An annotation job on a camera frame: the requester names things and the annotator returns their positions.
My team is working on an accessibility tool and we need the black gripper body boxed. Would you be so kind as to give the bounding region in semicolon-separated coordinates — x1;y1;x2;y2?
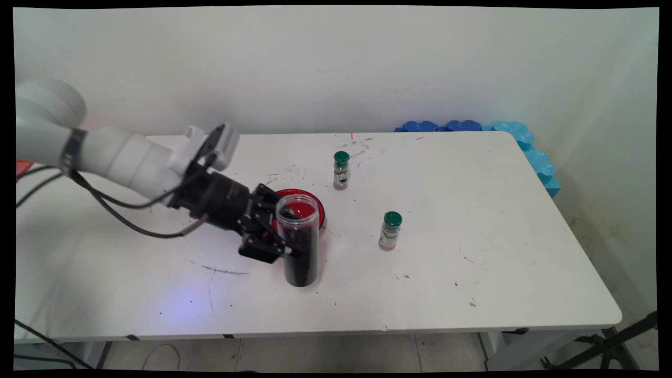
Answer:
171;163;263;235

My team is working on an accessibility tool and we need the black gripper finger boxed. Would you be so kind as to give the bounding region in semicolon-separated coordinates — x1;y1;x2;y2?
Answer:
238;218;305;265
255;183;301;221

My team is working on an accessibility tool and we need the clear jar with black grains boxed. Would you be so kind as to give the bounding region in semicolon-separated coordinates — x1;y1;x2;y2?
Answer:
275;193;320;288

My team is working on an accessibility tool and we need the red bowl with black rim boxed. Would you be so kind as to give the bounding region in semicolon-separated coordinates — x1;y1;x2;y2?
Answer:
270;188;326;232

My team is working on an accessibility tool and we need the green-capped spice bottle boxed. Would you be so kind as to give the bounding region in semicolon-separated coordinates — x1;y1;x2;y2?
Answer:
379;211;403;252
333;151;351;191

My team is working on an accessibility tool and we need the light blue foam strip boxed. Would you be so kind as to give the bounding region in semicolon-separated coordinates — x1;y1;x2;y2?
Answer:
483;120;561;199

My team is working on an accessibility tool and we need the white table leg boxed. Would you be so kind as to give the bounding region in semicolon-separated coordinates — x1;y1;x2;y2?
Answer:
479;331;578;371

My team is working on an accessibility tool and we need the black tripod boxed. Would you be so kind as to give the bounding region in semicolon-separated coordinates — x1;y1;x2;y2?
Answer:
541;311;658;371

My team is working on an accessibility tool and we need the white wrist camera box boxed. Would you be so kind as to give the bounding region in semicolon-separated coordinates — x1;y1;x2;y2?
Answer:
171;123;240;174

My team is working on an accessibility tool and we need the black camera cable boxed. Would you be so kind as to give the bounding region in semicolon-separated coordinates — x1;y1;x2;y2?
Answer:
16;123;226;211

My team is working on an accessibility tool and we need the thin grey floor cable loop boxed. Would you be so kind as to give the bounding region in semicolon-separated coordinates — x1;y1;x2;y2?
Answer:
142;344;182;371

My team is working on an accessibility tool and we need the black strap on arm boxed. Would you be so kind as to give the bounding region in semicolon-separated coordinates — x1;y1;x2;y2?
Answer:
60;128;88;177

